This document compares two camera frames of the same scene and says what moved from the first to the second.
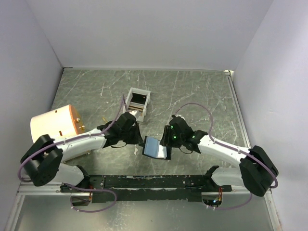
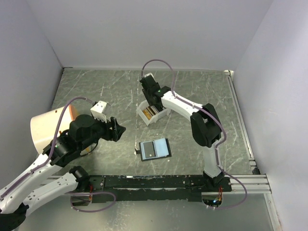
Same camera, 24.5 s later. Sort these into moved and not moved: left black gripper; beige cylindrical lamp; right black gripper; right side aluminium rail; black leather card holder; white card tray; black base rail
Moved: black leather card holder; white card tray; right black gripper; left black gripper
Not moved: right side aluminium rail; black base rail; beige cylindrical lamp
